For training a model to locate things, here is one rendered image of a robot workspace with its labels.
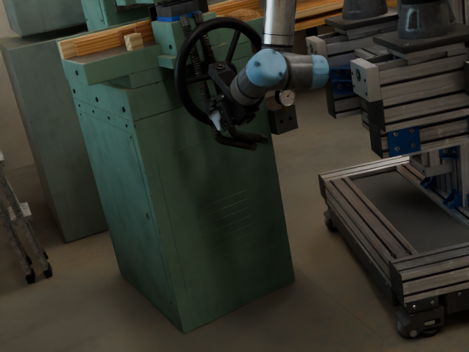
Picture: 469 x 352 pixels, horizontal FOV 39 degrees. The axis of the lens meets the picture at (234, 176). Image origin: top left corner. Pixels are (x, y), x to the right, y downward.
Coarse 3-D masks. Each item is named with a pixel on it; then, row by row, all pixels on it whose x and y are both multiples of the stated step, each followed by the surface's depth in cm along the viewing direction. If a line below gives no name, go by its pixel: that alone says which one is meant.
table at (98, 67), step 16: (224, 32) 191; (112, 48) 190; (144, 48) 180; (160, 48) 182; (224, 48) 182; (64, 64) 188; (80, 64) 174; (96, 64) 174; (112, 64) 177; (128, 64) 179; (144, 64) 181; (160, 64) 182; (80, 80) 179; (96, 80) 175
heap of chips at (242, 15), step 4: (244, 8) 201; (232, 12) 202; (236, 12) 200; (240, 12) 198; (244, 12) 198; (248, 12) 198; (252, 12) 198; (256, 12) 198; (228, 16) 202; (232, 16) 200; (236, 16) 198; (240, 16) 197; (244, 16) 196; (248, 16) 197; (252, 16) 197; (256, 16) 198; (260, 16) 198; (244, 20) 196
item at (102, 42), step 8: (248, 0) 211; (256, 0) 212; (216, 8) 206; (224, 8) 207; (232, 8) 208; (240, 8) 210; (248, 8) 211; (256, 8) 213; (224, 16) 208; (88, 40) 187; (96, 40) 189; (104, 40) 190; (112, 40) 191; (80, 48) 187; (88, 48) 188; (96, 48) 189; (104, 48) 190
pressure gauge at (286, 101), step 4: (276, 92) 200; (280, 92) 198; (284, 92) 199; (288, 92) 200; (292, 92) 201; (276, 96) 200; (280, 96) 198; (284, 96) 200; (292, 96) 201; (276, 100) 201; (280, 100) 199; (284, 100) 200; (288, 100) 201; (292, 100) 201; (280, 104) 202; (284, 104) 200; (288, 104) 201; (284, 108) 203
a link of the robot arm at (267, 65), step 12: (252, 60) 137; (264, 60) 136; (276, 60) 137; (240, 72) 144; (252, 72) 137; (264, 72) 135; (276, 72) 136; (240, 84) 143; (252, 84) 140; (264, 84) 138; (276, 84) 140; (252, 96) 144
